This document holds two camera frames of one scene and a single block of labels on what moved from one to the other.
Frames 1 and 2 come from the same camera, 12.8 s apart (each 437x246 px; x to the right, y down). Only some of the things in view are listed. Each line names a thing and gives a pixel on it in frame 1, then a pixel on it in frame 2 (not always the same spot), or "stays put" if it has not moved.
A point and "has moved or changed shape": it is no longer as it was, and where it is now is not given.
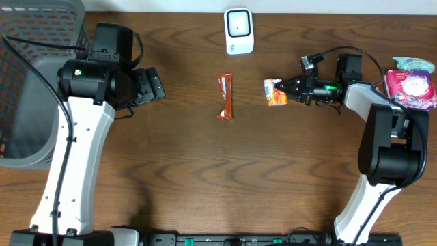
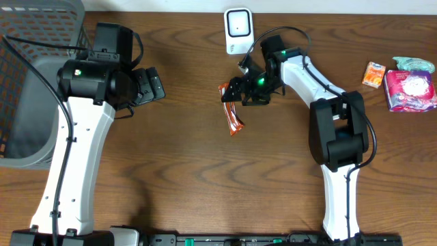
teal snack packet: (413, 63) stays put
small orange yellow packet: (274, 96) has moved or changed shape
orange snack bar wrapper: (225, 80) has moved or changed shape
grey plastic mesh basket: (35, 37) stays put
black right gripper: (306, 89) → (247, 87)
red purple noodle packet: (412, 89) stays put
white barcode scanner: (239, 31) stays put
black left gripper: (150, 85) stays put
